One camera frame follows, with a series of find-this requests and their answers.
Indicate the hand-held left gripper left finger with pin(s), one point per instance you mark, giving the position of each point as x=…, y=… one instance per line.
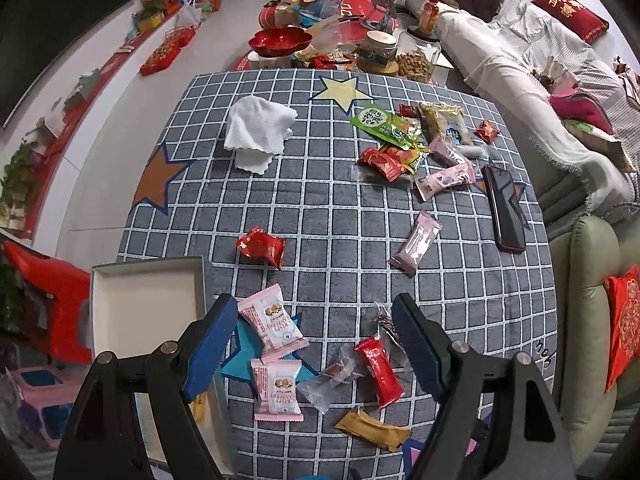
x=210, y=347

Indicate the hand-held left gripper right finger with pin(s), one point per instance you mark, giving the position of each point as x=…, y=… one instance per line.
x=419, y=350

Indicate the grey cardboard box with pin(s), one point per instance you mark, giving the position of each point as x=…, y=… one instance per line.
x=145, y=305

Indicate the clear wrapper with dark snack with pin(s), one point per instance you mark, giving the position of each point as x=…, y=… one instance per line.
x=386, y=327

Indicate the red long snack packet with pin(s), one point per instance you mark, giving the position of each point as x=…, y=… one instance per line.
x=381, y=372

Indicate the pink square snack packet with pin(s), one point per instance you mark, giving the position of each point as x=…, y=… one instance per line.
x=272, y=321
x=276, y=387

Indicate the clear wrapped brown candy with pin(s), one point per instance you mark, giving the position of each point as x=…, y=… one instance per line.
x=336, y=374

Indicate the golden brown snack packet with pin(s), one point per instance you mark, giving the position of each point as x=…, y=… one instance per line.
x=372, y=429

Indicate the pink long snack packet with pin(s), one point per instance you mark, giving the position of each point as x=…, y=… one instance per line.
x=445, y=180
x=447, y=152
x=416, y=244

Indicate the red crinkled snack packet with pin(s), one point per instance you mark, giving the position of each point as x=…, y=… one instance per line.
x=261, y=247

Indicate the red paper bag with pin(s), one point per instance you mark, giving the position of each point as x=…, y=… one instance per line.
x=55, y=300

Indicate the green leather armchair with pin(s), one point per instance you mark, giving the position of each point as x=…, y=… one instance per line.
x=580, y=310

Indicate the black smartphone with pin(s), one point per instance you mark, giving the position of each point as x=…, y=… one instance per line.
x=505, y=207

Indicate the grey checked blanket with stars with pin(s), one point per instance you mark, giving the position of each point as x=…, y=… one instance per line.
x=325, y=210

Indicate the pink plastic stool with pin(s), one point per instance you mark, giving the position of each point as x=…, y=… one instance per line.
x=42, y=400

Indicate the red pillow snack packet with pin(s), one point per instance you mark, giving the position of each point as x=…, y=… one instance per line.
x=382, y=164

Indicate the orange and green snack packet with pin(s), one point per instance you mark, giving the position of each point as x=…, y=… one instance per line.
x=412, y=156

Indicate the small white wrapped candy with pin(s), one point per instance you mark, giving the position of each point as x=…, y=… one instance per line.
x=472, y=151

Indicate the red patterned cushion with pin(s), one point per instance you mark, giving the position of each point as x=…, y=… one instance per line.
x=624, y=325

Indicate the white towel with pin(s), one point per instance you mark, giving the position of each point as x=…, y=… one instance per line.
x=257, y=127

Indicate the small red wrapped candy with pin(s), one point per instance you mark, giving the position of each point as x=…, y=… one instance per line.
x=487, y=131

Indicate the pale yellow snack packet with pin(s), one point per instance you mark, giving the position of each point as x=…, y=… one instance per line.
x=447, y=122

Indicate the small dark red candy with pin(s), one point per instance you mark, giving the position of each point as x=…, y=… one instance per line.
x=407, y=110

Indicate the clear jar of peanuts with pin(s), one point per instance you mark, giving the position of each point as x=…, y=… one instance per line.
x=417, y=62

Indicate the magenta pouch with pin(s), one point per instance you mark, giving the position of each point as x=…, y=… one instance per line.
x=582, y=110

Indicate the red gift box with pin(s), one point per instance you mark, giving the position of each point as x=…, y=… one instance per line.
x=160, y=59

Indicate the round cream tin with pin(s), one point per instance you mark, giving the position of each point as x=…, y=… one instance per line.
x=377, y=50

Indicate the white sofa cover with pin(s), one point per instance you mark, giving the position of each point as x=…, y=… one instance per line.
x=525, y=60

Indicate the red bowl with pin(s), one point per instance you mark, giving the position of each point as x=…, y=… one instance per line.
x=277, y=41

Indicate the white plastic bag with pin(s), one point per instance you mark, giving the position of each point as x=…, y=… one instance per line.
x=187, y=14

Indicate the orange drink bottle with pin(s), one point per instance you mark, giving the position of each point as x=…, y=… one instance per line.
x=429, y=12

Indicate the red round coffee table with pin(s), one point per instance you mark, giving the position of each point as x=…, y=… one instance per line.
x=355, y=10

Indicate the black television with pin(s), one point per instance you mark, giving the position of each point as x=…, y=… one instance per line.
x=55, y=15

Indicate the red embroidered pillow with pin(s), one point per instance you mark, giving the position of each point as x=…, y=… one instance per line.
x=570, y=12

